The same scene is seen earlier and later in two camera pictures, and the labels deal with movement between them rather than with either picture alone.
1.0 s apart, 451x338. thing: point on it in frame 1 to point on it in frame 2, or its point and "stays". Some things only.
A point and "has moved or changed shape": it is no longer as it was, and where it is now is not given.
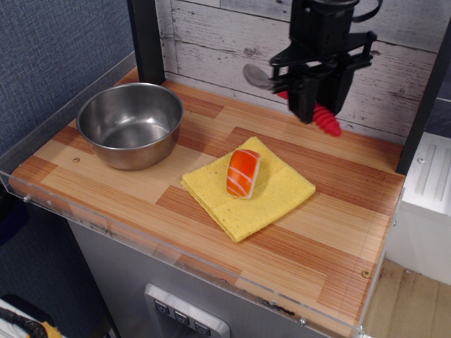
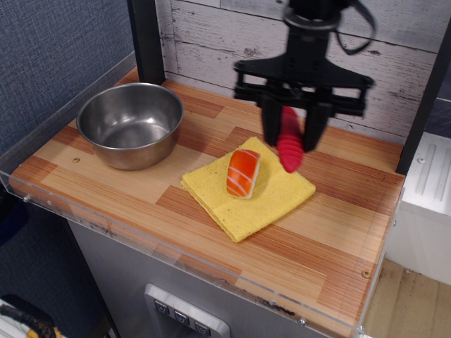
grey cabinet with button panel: [144, 291] stays
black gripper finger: [334, 89] to [318, 112]
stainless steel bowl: [131, 126] stays
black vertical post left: [147, 39] stays
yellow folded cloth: [280, 189] stays
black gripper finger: [302, 95] to [272, 110]
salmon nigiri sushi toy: [242, 171] stays
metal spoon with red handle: [257, 77] has moved or changed shape
